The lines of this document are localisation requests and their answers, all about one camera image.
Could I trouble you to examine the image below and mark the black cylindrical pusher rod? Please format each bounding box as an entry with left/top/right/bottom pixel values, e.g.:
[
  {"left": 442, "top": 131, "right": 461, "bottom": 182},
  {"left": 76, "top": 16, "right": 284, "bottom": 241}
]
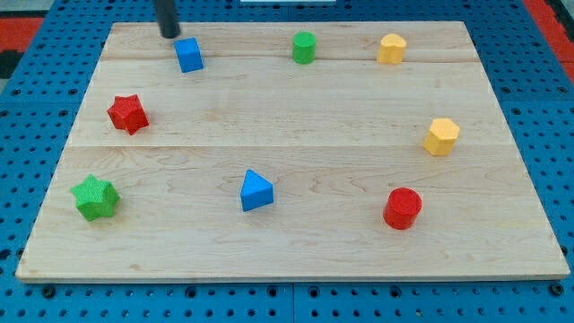
[{"left": 153, "top": 0, "right": 180, "bottom": 39}]

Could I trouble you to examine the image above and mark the blue cube block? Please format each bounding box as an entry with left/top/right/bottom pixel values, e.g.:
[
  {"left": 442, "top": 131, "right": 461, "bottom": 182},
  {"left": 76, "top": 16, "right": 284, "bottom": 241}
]
[{"left": 174, "top": 38, "right": 204, "bottom": 73}]

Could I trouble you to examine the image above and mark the red star block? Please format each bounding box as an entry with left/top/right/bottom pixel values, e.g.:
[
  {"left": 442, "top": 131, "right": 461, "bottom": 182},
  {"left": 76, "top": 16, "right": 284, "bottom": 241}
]
[{"left": 107, "top": 94, "right": 149, "bottom": 135}]

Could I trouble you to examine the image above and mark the green cylinder block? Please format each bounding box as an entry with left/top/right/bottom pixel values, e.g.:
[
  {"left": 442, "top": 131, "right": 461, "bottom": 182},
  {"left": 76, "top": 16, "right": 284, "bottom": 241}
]
[{"left": 292, "top": 31, "right": 317, "bottom": 65}]

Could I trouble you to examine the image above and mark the light wooden board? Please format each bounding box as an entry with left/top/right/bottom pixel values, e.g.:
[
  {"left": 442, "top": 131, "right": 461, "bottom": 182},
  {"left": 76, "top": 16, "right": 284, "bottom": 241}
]
[{"left": 16, "top": 21, "right": 570, "bottom": 284}]

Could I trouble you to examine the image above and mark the blue triangle block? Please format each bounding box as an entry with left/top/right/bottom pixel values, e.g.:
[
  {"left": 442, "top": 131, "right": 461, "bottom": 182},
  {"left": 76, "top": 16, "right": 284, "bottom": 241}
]
[{"left": 240, "top": 170, "right": 274, "bottom": 212}]

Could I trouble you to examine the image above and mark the green star block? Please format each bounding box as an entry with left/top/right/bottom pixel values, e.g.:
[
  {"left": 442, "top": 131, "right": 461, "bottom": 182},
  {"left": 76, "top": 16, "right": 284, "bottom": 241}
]
[{"left": 70, "top": 174, "right": 120, "bottom": 222}]

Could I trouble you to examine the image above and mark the yellow heart block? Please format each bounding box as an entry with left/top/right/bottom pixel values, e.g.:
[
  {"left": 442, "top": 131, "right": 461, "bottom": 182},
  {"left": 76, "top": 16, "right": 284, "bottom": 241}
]
[{"left": 377, "top": 33, "right": 407, "bottom": 65}]

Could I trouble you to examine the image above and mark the yellow hexagon block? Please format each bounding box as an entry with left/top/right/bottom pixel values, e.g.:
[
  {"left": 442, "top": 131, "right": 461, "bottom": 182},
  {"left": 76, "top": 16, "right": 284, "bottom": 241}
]
[{"left": 422, "top": 118, "right": 460, "bottom": 156}]

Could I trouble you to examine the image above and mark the red cylinder block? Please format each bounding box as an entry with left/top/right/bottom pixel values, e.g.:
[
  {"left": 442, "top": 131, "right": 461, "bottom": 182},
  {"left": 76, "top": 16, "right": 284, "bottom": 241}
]
[{"left": 383, "top": 188, "right": 422, "bottom": 230}]

